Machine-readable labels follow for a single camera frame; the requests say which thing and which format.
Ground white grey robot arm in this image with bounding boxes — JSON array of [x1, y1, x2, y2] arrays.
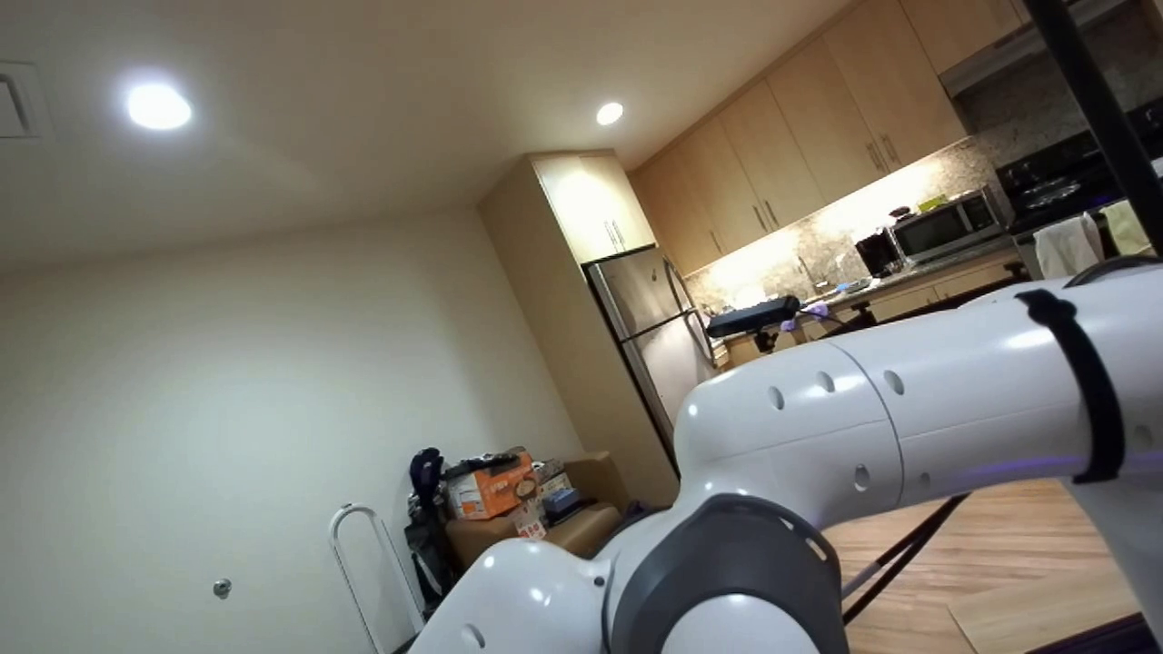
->
[[405, 258, 1163, 654]]

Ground stainless steel refrigerator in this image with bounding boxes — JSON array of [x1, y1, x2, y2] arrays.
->
[[580, 246, 714, 461]]

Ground orange package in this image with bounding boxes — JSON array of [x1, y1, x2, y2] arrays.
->
[[448, 451, 539, 525]]

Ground brown cardboard box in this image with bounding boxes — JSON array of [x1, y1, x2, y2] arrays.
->
[[442, 503, 629, 575]]

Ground small recessed ceiling light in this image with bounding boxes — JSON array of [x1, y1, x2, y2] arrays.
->
[[592, 100, 625, 126]]

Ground black backpack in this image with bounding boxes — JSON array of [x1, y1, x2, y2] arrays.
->
[[402, 449, 465, 611]]

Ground white metal step stool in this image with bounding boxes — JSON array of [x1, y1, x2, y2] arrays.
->
[[328, 503, 425, 654]]

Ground light wood upper cabinets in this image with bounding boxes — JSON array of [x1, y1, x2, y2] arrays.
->
[[631, 0, 1029, 273]]

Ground silver microwave oven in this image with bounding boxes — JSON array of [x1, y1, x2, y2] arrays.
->
[[890, 191, 1003, 267]]

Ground round ceiling light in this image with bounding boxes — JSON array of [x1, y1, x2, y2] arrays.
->
[[119, 77, 196, 135]]

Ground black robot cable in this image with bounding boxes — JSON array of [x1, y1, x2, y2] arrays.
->
[[840, 486, 972, 630]]

